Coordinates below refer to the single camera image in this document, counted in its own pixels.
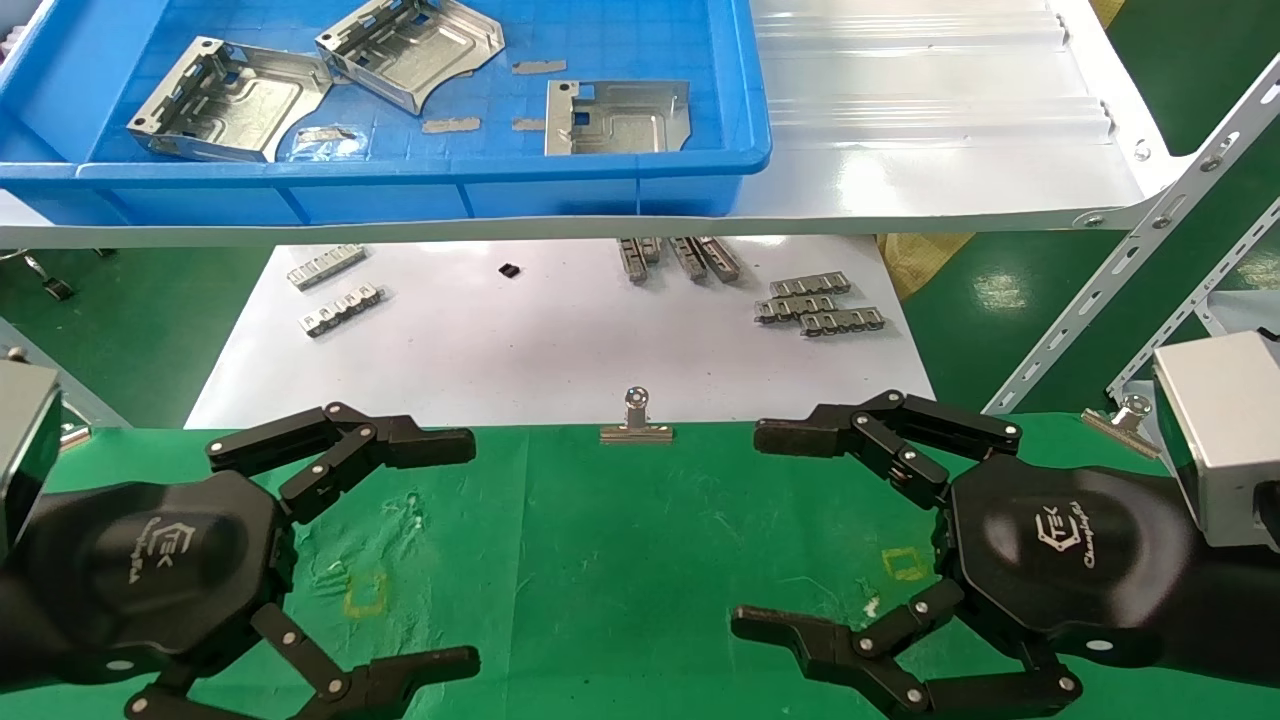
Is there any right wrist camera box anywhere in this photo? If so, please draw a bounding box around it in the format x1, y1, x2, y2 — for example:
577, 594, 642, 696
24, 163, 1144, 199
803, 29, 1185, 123
1153, 330, 1280, 551

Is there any black stool chrome base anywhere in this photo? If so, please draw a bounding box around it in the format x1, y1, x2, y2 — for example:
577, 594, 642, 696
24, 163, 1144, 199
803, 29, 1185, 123
0, 248, 77, 302

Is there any blue plastic bin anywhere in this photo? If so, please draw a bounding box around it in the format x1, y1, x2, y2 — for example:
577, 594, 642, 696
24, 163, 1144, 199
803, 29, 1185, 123
0, 0, 773, 227

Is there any flat sheet metal bracket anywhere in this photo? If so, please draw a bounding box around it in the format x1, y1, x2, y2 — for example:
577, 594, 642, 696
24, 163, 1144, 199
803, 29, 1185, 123
545, 80, 691, 157

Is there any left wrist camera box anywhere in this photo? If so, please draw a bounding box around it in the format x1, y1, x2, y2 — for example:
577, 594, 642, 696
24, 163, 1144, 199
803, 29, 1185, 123
0, 358, 63, 561

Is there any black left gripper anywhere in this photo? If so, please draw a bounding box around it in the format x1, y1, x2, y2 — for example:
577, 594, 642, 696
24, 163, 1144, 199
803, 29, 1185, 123
20, 470, 482, 720

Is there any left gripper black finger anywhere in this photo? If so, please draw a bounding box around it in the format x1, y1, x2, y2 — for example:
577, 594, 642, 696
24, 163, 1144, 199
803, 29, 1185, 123
207, 403, 477, 523

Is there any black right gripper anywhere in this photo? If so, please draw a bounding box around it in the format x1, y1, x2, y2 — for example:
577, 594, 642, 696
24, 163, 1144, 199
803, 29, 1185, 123
730, 455, 1196, 720

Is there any white perforated shelf post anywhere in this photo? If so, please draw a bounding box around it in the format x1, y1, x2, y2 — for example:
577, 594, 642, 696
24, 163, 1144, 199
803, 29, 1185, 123
985, 55, 1280, 416
0, 318, 131, 431
1105, 195, 1280, 401

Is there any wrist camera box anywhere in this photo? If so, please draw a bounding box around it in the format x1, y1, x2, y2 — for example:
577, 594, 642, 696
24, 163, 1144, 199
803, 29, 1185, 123
0, 358, 63, 561
1153, 330, 1280, 551

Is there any sheet metal bracket with walls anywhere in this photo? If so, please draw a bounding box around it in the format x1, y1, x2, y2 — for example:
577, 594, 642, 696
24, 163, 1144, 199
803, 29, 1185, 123
127, 37, 333, 163

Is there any sheet metal bracket curved cutout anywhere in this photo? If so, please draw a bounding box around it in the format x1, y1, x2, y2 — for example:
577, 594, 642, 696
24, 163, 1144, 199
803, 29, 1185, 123
316, 0, 506, 116

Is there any white metal shelf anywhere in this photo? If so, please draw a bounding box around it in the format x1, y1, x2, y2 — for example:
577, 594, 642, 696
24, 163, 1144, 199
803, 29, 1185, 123
0, 0, 1191, 249

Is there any crumpled clear tape patch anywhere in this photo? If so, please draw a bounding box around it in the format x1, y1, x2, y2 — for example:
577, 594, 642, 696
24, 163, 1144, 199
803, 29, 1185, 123
285, 125, 366, 163

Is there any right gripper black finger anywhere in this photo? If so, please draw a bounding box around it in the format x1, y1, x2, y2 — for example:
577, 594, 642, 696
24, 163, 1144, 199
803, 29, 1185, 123
753, 390, 1023, 509

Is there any green table cloth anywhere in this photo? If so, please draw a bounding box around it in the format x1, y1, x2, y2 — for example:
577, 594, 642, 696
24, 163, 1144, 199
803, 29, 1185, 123
0, 412, 1280, 720

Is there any yellow woven bag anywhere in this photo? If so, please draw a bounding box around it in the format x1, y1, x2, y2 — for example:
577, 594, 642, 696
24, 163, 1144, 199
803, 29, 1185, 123
878, 233, 977, 301

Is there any white board sheet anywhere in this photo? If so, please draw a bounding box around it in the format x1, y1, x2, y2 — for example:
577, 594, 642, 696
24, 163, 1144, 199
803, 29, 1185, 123
185, 237, 936, 429

